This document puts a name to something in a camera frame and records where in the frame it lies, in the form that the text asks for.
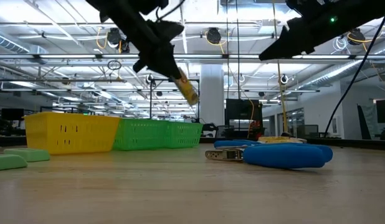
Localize green eraser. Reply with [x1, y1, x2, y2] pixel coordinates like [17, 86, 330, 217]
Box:
[0, 154, 29, 172]
[3, 147, 51, 163]

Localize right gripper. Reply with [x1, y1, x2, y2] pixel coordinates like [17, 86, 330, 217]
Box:
[259, 0, 385, 62]

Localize green plastic basket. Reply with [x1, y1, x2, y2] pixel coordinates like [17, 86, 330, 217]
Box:
[112, 118, 169, 152]
[163, 121, 204, 149]

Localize white building pillar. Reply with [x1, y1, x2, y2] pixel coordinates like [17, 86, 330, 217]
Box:
[199, 63, 226, 126]

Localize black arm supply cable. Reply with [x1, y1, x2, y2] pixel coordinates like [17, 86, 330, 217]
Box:
[323, 15, 385, 137]

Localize blue handled pliers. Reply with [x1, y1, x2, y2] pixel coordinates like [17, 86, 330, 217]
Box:
[213, 139, 262, 149]
[204, 142, 334, 170]

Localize yellow plastic basket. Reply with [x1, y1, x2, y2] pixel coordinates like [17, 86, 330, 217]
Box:
[23, 111, 121, 156]

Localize black ceiling cable reel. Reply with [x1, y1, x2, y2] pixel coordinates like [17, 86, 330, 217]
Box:
[106, 27, 123, 46]
[348, 28, 366, 46]
[206, 27, 222, 45]

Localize silver ventilation duct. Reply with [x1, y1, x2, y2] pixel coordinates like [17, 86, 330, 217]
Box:
[297, 58, 385, 91]

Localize black computer monitor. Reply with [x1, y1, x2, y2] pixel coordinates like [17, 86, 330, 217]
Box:
[375, 99, 385, 124]
[1, 108, 26, 122]

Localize black equipment rack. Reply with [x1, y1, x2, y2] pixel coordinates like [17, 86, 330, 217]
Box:
[224, 98, 264, 140]

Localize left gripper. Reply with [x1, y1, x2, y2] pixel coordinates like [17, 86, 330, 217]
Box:
[85, 0, 185, 79]

